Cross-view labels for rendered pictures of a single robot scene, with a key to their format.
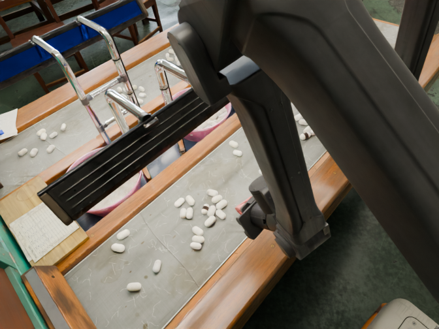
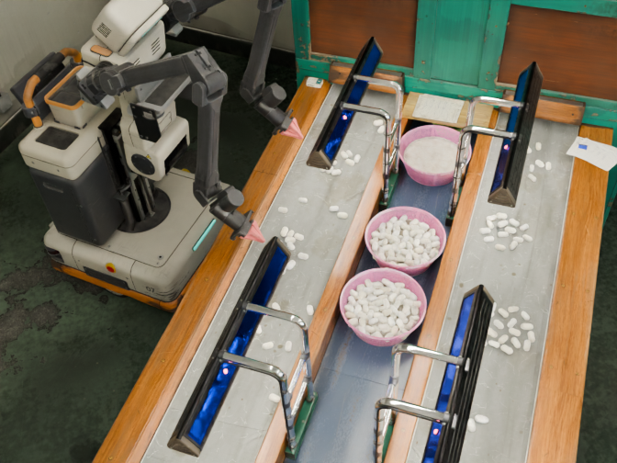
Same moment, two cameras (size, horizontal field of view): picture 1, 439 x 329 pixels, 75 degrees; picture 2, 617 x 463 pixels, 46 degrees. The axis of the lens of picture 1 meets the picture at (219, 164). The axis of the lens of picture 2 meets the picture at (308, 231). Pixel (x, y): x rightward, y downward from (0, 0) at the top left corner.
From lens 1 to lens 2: 2.58 m
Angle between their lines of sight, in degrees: 77
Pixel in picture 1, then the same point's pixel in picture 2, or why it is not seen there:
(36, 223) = (444, 107)
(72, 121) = (533, 188)
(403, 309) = (165, 270)
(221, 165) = (342, 197)
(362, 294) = not seen: hidden behind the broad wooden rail
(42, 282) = (388, 74)
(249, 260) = (286, 141)
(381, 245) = not seen: hidden behind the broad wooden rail
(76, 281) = (389, 105)
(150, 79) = (506, 268)
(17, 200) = (479, 113)
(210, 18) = not seen: outside the picture
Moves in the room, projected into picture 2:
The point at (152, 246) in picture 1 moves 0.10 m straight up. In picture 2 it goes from (356, 133) to (356, 113)
